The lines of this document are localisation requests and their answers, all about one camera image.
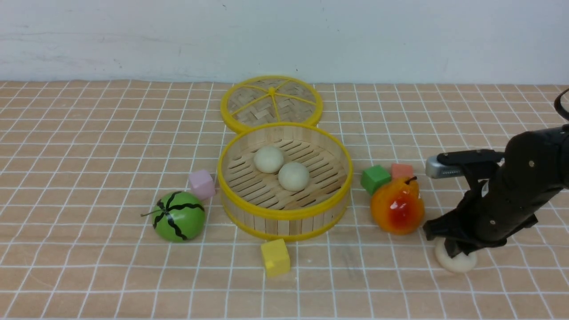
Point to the bamboo steamer tray yellow rim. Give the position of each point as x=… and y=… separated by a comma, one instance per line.
x=256, y=202

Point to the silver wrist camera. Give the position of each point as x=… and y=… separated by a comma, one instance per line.
x=479, y=163

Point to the green toy watermelon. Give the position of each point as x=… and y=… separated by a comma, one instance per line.
x=177, y=217

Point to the bamboo steamer lid yellow rim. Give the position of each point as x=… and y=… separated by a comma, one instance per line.
x=269, y=99

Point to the orange toy pear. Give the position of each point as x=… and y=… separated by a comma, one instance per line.
x=397, y=207

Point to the white bun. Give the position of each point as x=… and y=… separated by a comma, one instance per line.
x=459, y=264
x=293, y=176
x=268, y=159

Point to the green foam cube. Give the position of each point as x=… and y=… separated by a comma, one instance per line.
x=373, y=178

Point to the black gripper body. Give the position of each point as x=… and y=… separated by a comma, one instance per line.
x=509, y=206

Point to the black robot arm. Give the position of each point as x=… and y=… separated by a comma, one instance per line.
x=541, y=152

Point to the yellow foam cube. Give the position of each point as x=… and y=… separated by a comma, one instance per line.
x=276, y=258

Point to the pink foam cube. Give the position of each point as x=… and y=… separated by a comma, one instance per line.
x=202, y=184

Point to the orange checkered tablecloth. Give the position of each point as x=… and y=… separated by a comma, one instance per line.
x=81, y=162

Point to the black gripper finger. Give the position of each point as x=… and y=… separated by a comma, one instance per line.
x=447, y=226

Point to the salmon foam cube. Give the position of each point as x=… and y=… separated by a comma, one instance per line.
x=399, y=170

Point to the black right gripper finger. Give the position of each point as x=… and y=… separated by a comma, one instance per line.
x=454, y=248

